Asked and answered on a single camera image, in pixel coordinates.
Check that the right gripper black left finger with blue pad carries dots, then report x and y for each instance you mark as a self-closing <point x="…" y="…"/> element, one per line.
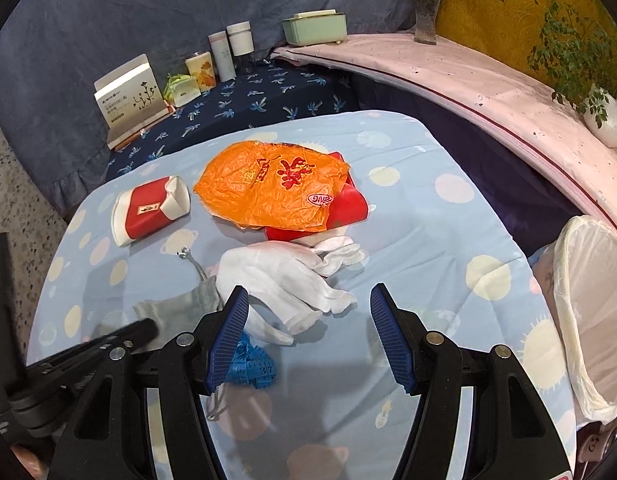
<point x="108" y="434"/>

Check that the red white paper cup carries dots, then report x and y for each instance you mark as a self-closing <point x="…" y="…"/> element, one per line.
<point x="148" y="208"/>

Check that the white cloth gloves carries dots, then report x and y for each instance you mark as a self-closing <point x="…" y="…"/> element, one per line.
<point x="291" y="281"/>

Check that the red packaging piece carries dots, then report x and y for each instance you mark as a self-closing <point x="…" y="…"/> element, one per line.
<point x="348" y="207"/>

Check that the orange plastic bag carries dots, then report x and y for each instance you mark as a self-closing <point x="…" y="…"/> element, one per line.
<point x="284" y="186"/>

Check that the white-lined trash bin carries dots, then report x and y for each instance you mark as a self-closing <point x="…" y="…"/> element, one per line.
<point x="577" y="275"/>

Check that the white floral card box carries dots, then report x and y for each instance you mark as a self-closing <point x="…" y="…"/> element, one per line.
<point x="130" y="100"/>

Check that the small green wrapped box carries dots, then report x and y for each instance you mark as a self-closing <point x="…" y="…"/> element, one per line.
<point x="180" y="90"/>

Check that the pink table cloth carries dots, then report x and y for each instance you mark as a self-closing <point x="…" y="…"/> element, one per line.
<point x="511" y="107"/>

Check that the blue-grey hanging blanket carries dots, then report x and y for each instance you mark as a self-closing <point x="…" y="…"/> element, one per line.
<point x="53" y="51"/>

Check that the navy floral cloth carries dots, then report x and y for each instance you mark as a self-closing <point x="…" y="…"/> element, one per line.
<point x="275" y="91"/>

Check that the tall white tube bottle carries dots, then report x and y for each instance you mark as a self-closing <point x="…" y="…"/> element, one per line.
<point x="222" y="56"/>

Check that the green plant white pot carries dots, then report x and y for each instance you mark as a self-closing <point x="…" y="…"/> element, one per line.
<point x="576" y="50"/>

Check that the white cylindrical jar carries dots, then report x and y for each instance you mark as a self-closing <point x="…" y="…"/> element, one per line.
<point x="240" y="38"/>

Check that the yellow hanging blanket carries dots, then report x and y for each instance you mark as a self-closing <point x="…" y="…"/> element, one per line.
<point x="508" y="29"/>

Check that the mint green tissue box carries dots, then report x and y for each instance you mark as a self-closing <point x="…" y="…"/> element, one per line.
<point x="315" y="27"/>

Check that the grey drawstring pouch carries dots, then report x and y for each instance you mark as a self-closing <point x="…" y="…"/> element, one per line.
<point x="182" y="313"/>

